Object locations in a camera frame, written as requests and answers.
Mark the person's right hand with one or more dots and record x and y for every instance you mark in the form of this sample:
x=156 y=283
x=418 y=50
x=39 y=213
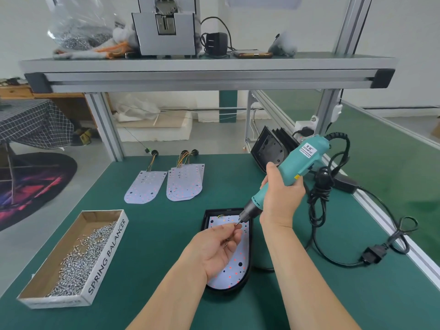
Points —
x=280 y=202

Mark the person's left hand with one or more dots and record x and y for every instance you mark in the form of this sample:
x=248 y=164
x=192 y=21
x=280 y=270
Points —
x=209 y=252

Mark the person's left thumb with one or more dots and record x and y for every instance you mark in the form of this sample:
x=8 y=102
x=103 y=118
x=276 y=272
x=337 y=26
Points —
x=223 y=228

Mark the person's right thumb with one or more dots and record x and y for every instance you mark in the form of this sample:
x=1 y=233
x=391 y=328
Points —
x=270 y=175

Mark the teal electric screwdriver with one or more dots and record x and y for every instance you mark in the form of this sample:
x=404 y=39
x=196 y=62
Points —
x=302 y=158

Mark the person's left forearm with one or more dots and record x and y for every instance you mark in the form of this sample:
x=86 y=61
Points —
x=172 y=298

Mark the person's right forearm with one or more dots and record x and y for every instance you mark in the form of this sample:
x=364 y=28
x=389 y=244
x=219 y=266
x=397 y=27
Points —
x=302 y=278

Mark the black lamp housing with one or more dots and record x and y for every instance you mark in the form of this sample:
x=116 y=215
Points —
x=206 y=216

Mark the stack of black lamp housings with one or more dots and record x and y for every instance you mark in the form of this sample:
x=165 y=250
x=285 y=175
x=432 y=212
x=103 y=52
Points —
x=271 y=147

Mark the white LED circuit board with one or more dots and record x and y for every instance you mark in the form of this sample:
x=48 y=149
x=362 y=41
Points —
x=202 y=171
x=144 y=187
x=232 y=271
x=182 y=185

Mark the white power strip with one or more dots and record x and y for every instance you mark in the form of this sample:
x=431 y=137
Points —
x=304 y=128

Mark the black power supply brick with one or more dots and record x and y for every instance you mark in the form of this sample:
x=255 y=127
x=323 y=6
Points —
x=345 y=183

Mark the green pillar base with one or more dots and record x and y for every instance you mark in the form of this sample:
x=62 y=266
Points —
x=228 y=106

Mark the white foam board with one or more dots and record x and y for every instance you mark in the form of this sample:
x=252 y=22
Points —
x=154 y=128

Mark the smartphone with brown case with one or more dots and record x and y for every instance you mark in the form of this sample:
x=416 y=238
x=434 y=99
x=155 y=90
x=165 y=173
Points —
x=252 y=54

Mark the white cardboard box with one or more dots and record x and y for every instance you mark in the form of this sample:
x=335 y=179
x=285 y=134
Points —
x=103 y=250

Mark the crumpled clear plastic bag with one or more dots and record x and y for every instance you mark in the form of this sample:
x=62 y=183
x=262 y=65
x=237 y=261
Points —
x=283 y=46

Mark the black power adapter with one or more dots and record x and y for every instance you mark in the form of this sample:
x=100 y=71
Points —
x=216 y=42

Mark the pile of silver screws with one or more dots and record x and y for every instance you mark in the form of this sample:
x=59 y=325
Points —
x=80 y=257

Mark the clear plastic sheet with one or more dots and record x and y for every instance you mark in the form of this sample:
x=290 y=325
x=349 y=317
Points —
x=135 y=106

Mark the yellow and black floor item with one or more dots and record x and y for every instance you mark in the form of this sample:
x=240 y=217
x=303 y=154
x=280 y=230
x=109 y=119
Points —
x=82 y=136

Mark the brown cardboard box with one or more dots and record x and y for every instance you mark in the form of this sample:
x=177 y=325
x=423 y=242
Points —
x=436 y=128

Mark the grey screw feeder machine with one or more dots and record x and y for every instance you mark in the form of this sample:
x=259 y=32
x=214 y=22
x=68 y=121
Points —
x=161 y=34

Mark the round dark patterned rug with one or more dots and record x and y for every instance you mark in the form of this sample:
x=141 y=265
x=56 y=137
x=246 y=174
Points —
x=34 y=188

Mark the wooden bench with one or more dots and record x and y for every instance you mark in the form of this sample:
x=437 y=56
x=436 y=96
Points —
x=51 y=99

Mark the orange and white work gloves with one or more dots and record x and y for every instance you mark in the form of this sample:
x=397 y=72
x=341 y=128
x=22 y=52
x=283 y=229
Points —
x=92 y=51

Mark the checkered dark tablecloth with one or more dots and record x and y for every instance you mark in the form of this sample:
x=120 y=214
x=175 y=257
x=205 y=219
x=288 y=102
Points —
x=31 y=123

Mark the clear plastic bag of screws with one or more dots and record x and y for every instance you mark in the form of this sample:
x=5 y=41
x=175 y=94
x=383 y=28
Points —
x=82 y=27

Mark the aluminium workbench frame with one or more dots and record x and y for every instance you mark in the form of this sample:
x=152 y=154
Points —
x=268 y=103

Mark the white switch box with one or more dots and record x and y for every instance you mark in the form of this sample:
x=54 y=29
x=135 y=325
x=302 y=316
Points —
x=337 y=111

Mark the aluminium frame shelf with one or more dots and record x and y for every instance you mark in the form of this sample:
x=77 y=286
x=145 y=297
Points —
x=206 y=73

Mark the aluminium frame post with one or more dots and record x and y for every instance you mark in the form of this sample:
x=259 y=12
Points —
x=105 y=127
x=343 y=48

